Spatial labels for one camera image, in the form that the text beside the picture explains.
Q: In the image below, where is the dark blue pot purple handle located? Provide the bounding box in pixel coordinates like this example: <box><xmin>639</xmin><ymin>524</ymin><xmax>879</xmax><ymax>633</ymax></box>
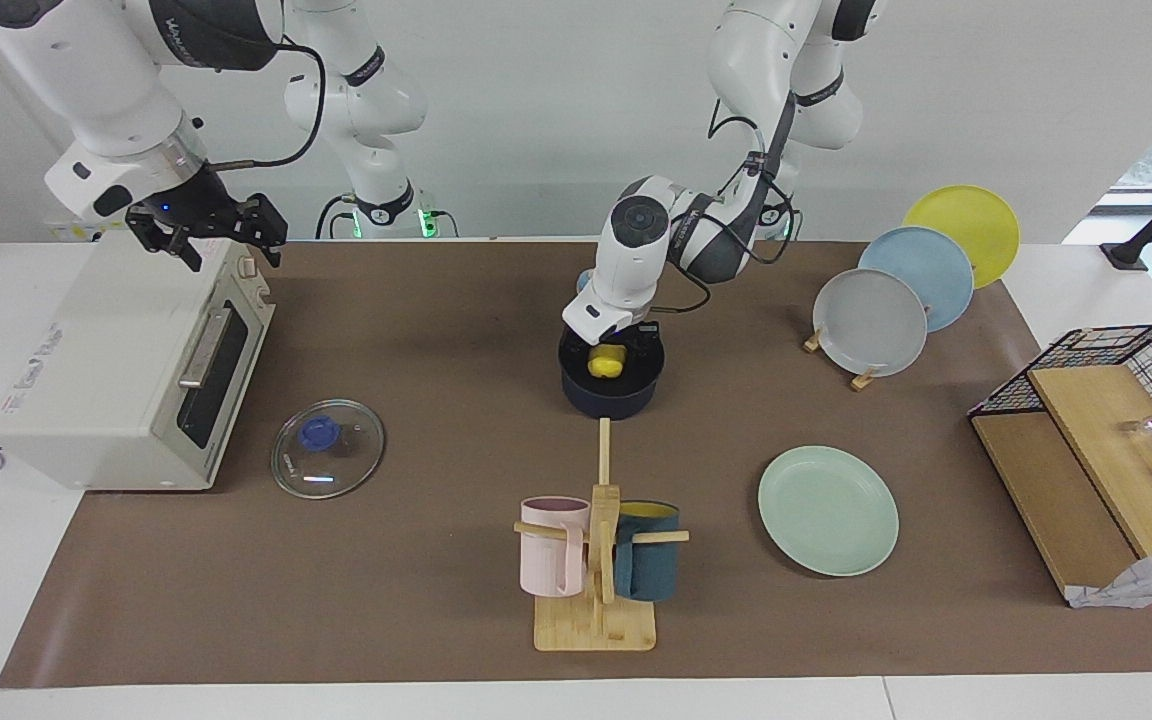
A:
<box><xmin>559</xmin><ymin>328</ymin><xmax>667</xmax><ymax>421</ymax></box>

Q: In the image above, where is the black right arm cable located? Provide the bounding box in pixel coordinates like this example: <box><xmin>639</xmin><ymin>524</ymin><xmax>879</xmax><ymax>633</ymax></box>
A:
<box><xmin>208</xmin><ymin>35</ymin><xmax>327</xmax><ymax>171</ymax></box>

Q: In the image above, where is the yellow plate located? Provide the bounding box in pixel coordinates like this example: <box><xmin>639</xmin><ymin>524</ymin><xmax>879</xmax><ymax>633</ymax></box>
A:
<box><xmin>903</xmin><ymin>185</ymin><xmax>1021</xmax><ymax>290</ymax></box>

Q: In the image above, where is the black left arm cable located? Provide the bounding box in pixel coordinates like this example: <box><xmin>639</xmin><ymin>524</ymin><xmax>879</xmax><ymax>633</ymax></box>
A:
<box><xmin>651</xmin><ymin>115</ymin><xmax>799</xmax><ymax>314</ymax></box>

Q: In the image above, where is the brown wooden board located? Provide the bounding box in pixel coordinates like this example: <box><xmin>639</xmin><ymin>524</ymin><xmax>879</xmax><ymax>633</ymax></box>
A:
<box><xmin>971</xmin><ymin>412</ymin><xmax>1137</xmax><ymax>601</ymax></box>

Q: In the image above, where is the light green plate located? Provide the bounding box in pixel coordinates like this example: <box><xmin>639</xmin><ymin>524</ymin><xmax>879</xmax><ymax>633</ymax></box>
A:
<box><xmin>758</xmin><ymin>445</ymin><xmax>900</xmax><ymax>578</ymax></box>

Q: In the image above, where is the grey plate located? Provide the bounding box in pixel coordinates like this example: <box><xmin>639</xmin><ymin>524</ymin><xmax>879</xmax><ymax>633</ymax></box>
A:
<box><xmin>813</xmin><ymin>268</ymin><xmax>929</xmax><ymax>378</ymax></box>

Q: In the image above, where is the brown table mat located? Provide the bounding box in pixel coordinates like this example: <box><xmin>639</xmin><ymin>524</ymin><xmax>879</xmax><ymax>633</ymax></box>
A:
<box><xmin>0</xmin><ymin>240</ymin><xmax>1152</xmax><ymax>689</ymax></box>

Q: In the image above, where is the pink mug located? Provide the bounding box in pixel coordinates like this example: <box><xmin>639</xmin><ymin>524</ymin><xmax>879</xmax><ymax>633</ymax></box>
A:
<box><xmin>520</xmin><ymin>496</ymin><xmax>592</xmax><ymax>598</ymax></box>

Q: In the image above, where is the wooden mug tree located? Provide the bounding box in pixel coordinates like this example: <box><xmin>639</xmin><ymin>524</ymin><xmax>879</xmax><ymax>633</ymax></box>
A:
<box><xmin>513</xmin><ymin>418</ymin><xmax>690</xmax><ymax>653</ymax></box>

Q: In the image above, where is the cream toaster oven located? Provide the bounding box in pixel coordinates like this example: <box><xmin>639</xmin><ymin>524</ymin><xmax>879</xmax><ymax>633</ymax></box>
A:
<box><xmin>0</xmin><ymin>228</ymin><xmax>277</xmax><ymax>493</ymax></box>

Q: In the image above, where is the light blue plate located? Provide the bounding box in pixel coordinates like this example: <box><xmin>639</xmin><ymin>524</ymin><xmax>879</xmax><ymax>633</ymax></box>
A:
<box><xmin>858</xmin><ymin>226</ymin><xmax>975</xmax><ymax>333</ymax></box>

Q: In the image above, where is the teal mug yellow inside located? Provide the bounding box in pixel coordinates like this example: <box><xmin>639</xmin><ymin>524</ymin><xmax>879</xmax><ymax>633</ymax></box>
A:
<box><xmin>613</xmin><ymin>500</ymin><xmax>682</xmax><ymax>602</ymax></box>

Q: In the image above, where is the light wooden board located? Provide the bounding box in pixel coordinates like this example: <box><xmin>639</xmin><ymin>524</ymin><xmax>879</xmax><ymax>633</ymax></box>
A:
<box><xmin>1028</xmin><ymin>365</ymin><xmax>1152</xmax><ymax>559</ymax></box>

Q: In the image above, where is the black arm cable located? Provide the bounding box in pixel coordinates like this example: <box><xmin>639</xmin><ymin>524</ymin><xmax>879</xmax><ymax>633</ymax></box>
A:
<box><xmin>208</xmin><ymin>35</ymin><xmax>327</xmax><ymax>171</ymax></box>
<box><xmin>651</xmin><ymin>115</ymin><xmax>799</xmax><ymax>314</ymax></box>

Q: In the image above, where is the glass lid blue knob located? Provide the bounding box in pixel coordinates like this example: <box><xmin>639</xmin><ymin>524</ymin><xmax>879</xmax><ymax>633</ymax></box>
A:
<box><xmin>270</xmin><ymin>399</ymin><xmax>386</xmax><ymax>500</ymax></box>

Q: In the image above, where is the wooden plate rack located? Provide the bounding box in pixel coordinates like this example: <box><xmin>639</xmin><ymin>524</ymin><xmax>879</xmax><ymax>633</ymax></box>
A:
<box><xmin>803</xmin><ymin>325</ymin><xmax>882</xmax><ymax>392</ymax></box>

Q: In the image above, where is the black wire basket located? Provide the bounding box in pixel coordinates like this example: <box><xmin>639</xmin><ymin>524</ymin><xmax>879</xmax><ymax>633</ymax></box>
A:
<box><xmin>968</xmin><ymin>323</ymin><xmax>1152</xmax><ymax>461</ymax></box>

